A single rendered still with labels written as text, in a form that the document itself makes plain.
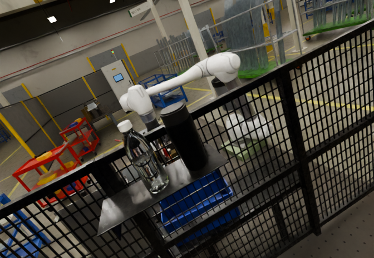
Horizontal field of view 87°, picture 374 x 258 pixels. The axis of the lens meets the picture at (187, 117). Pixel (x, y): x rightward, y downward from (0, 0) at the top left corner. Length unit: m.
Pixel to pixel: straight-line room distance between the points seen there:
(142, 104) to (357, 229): 1.19
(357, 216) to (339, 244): 0.18
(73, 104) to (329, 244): 8.76
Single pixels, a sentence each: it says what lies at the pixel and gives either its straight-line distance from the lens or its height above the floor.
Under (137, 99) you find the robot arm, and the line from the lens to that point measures 1.08.
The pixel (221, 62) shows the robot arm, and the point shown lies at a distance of 1.26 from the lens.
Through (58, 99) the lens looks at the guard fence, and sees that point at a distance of 9.13.
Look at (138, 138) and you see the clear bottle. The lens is 0.48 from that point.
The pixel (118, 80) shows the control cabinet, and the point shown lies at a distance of 8.19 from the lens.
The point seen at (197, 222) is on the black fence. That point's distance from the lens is 0.81.
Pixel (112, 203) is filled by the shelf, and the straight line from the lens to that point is 0.63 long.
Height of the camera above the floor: 1.75
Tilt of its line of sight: 21 degrees down
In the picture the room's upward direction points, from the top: 24 degrees counter-clockwise
